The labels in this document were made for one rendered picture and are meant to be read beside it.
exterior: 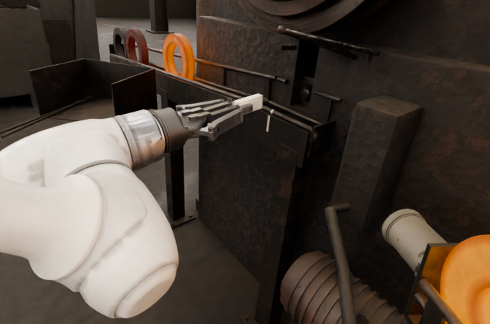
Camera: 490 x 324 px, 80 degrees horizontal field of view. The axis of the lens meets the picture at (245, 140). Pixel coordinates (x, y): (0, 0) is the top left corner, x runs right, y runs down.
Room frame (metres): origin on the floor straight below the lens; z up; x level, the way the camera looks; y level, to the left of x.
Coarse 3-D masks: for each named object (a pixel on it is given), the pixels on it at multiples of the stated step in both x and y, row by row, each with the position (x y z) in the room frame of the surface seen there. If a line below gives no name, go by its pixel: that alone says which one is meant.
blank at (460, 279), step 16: (464, 240) 0.23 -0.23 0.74; (480, 240) 0.22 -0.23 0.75; (448, 256) 0.24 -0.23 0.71; (464, 256) 0.22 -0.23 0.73; (480, 256) 0.21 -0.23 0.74; (448, 272) 0.23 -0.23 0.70; (464, 272) 0.21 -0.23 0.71; (480, 272) 0.20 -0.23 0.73; (448, 288) 0.22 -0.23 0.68; (464, 288) 0.21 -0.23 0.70; (480, 288) 0.20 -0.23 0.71; (448, 304) 0.21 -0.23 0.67; (464, 304) 0.20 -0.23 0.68; (480, 304) 0.19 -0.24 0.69; (464, 320) 0.19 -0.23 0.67; (480, 320) 0.18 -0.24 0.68
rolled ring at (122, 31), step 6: (114, 30) 1.49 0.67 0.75; (120, 30) 1.44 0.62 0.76; (126, 30) 1.45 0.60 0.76; (114, 36) 1.50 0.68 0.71; (120, 36) 1.44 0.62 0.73; (114, 42) 1.51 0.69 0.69; (120, 42) 1.53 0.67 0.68; (114, 48) 1.52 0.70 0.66; (120, 48) 1.52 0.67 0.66; (120, 54) 1.51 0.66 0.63; (126, 54) 1.40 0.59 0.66
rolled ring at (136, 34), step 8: (128, 32) 1.35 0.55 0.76; (136, 32) 1.30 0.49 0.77; (128, 40) 1.36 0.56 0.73; (136, 40) 1.29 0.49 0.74; (144, 40) 1.29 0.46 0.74; (128, 48) 1.37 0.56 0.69; (144, 48) 1.27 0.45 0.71; (128, 56) 1.37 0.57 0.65; (136, 56) 1.38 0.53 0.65; (144, 56) 1.26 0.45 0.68
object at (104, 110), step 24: (48, 72) 0.83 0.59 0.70; (72, 72) 0.91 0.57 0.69; (96, 72) 0.96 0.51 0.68; (120, 72) 0.94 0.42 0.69; (144, 72) 0.86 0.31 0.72; (48, 96) 0.81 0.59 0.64; (72, 96) 0.90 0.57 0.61; (96, 96) 0.97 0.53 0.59; (120, 96) 0.74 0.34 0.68; (144, 96) 0.85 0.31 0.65; (72, 120) 0.75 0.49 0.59
